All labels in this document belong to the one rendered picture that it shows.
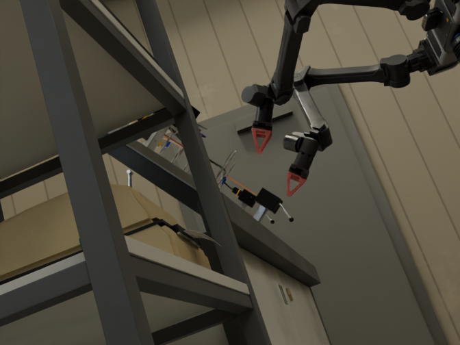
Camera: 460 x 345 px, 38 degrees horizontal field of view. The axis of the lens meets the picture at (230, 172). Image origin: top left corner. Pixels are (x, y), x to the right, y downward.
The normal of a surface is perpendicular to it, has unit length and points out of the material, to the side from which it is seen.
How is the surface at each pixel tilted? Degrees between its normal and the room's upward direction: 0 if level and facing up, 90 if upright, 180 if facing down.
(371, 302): 90
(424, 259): 90
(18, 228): 90
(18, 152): 180
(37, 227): 90
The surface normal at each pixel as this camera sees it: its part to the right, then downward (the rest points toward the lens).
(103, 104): 0.31, 0.89
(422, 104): -0.14, -0.31
